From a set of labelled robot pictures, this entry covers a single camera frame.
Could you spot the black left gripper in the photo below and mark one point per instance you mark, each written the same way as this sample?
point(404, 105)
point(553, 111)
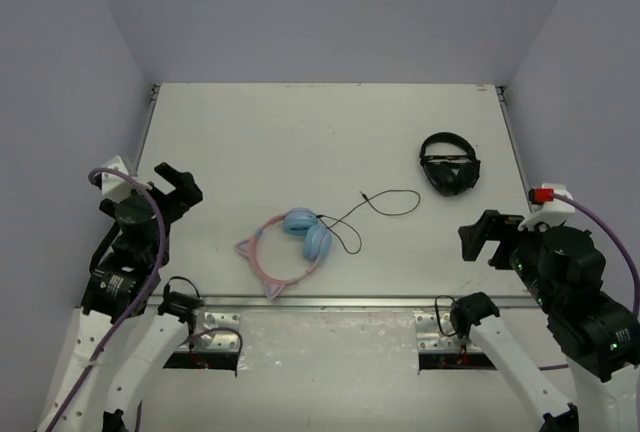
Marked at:
point(176, 192)

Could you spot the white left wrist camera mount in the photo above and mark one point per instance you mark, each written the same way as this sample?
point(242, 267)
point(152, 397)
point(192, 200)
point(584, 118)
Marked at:
point(117, 184)

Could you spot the left metal base bracket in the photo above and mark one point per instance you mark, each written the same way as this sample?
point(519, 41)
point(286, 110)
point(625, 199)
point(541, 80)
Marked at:
point(217, 331)

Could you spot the black folded headphones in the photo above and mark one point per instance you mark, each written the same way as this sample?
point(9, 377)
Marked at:
point(450, 175)

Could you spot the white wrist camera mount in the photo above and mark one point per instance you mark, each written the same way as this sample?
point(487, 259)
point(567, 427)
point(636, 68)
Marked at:
point(117, 184)
point(545, 208)

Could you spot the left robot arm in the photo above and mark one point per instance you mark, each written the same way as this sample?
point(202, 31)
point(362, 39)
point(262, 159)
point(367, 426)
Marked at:
point(116, 354)

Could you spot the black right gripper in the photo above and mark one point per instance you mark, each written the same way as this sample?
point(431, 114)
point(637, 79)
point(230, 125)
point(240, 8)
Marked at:
point(492, 226)

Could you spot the pink blue cat-ear headphones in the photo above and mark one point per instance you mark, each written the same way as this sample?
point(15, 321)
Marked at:
point(297, 222)

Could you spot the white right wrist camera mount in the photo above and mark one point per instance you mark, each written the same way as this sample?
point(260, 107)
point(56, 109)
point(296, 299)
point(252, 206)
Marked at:
point(545, 208)

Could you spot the right metal base bracket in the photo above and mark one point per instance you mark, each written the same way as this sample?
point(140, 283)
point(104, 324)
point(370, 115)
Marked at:
point(433, 335)

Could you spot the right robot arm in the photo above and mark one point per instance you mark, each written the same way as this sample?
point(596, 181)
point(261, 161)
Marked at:
point(562, 269)

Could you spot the metal base bracket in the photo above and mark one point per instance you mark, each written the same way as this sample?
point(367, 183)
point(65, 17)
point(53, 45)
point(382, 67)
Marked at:
point(217, 331)
point(433, 335)

